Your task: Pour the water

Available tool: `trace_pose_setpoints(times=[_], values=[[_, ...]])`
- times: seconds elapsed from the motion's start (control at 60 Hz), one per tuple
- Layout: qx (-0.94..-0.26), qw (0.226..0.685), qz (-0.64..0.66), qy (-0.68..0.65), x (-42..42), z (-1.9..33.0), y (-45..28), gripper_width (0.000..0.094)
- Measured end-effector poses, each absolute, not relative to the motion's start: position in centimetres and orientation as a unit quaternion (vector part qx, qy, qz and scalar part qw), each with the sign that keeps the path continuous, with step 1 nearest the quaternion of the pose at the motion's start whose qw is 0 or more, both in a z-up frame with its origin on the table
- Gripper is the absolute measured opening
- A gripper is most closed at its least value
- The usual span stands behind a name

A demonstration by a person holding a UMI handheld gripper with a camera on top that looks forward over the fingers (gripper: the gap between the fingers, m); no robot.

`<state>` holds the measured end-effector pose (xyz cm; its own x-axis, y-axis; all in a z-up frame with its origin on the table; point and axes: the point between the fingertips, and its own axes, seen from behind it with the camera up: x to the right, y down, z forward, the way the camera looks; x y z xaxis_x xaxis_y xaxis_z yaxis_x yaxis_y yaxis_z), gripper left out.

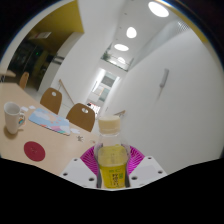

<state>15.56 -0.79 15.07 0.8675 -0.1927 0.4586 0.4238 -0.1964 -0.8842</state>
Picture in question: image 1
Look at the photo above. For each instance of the wooden chair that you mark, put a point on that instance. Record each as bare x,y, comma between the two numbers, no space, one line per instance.
51,100
23,80
81,118

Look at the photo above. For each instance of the wooden stair handrail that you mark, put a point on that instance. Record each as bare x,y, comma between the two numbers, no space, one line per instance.
120,112
65,88

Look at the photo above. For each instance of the pastel printed mouse pad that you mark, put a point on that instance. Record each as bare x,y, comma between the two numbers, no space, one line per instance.
50,120

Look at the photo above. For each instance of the hanging white sign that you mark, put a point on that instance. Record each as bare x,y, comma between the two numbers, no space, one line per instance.
43,34

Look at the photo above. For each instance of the flat round red coaster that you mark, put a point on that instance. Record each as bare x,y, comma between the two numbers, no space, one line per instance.
34,151

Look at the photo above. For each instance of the grey wall-mounted device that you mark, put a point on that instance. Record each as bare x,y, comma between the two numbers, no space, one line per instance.
164,77

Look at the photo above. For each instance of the yellow drink bottle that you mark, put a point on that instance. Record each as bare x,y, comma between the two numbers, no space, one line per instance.
112,160

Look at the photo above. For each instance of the dark wall sign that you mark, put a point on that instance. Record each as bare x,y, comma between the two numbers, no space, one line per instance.
58,59

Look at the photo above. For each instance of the round ceiling lights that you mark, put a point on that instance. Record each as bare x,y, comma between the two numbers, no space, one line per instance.
158,9

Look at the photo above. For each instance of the dark shop shelf unit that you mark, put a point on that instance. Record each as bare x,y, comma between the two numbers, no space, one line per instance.
26,61

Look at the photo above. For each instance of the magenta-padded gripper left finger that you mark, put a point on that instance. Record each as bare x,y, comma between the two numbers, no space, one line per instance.
77,170

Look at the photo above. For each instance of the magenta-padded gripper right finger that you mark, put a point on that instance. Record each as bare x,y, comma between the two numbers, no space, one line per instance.
150,170

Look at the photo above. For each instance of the small wooden side table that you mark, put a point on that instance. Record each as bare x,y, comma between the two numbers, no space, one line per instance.
6,73

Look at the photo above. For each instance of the small white card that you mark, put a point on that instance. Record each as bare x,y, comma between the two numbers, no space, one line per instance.
32,107
75,131
24,109

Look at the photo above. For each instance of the white mug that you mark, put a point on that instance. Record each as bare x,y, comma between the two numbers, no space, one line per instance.
12,118

